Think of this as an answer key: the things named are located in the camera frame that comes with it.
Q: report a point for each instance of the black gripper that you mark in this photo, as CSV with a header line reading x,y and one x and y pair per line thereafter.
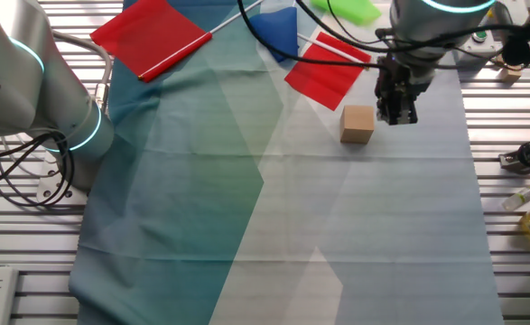
x,y
395,83

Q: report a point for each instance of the wooden block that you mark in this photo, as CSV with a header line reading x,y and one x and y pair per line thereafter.
x,y
357,124

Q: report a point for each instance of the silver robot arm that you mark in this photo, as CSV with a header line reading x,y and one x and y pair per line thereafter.
x,y
21,81

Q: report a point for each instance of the red flag with white pole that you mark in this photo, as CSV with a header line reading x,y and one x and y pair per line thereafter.
x,y
323,81

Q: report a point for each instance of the grey box with green button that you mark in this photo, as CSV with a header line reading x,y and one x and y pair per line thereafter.
x,y
479,45

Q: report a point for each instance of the green flag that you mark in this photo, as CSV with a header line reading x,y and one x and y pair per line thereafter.
x,y
350,9

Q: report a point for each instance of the tiny wooden cube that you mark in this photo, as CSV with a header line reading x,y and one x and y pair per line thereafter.
x,y
499,62

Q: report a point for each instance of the small wooden cube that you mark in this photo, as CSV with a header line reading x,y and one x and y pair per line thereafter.
x,y
511,75

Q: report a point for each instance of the black metal clamp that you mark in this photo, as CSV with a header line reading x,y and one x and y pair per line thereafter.
x,y
524,155

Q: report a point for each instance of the blue flag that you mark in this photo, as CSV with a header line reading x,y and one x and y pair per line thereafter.
x,y
276,31

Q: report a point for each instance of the orange capped marker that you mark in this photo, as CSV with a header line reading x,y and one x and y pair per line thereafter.
x,y
524,195

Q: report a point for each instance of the teal grey patterned tablecloth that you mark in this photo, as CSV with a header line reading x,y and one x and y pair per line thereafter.
x,y
246,203

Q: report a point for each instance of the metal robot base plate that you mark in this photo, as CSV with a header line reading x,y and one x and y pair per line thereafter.
x,y
77,196

